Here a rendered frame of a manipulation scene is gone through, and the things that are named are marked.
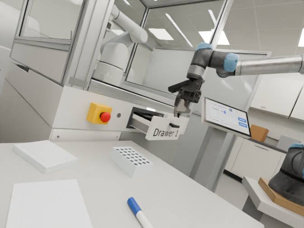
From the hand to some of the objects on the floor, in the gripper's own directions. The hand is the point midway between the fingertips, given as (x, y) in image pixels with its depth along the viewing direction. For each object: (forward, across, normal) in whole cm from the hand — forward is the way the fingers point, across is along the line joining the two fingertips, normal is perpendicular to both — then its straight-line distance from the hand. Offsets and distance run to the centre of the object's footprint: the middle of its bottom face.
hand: (176, 114), depth 76 cm
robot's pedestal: (+96, +26, -52) cm, 112 cm away
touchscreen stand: (+96, +101, -1) cm, 140 cm away
